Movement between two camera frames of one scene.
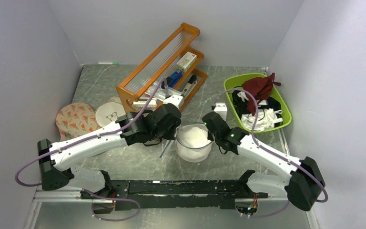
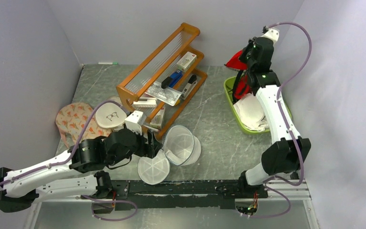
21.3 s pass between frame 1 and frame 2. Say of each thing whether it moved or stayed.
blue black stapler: stayed
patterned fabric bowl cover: stayed
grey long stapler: stayed
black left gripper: moved
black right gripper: moved
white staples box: stayed
